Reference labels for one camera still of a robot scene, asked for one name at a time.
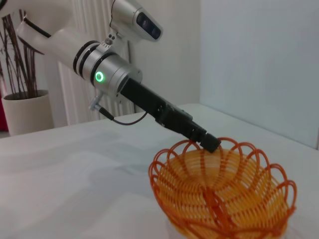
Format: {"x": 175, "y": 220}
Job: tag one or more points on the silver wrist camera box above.
{"x": 139, "y": 17}

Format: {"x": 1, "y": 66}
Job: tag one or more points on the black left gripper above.
{"x": 154, "y": 107}

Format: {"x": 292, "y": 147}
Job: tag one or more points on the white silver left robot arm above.
{"x": 74, "y": 49}

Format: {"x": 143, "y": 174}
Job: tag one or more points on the dried dark branches plant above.
{"x": 22, "y": 62}

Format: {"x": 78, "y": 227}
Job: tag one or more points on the cream plant pot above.
{"x": 27, "y": 114}

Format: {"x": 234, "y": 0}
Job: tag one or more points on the white wall radiator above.
{"x": 74, "y": 99}

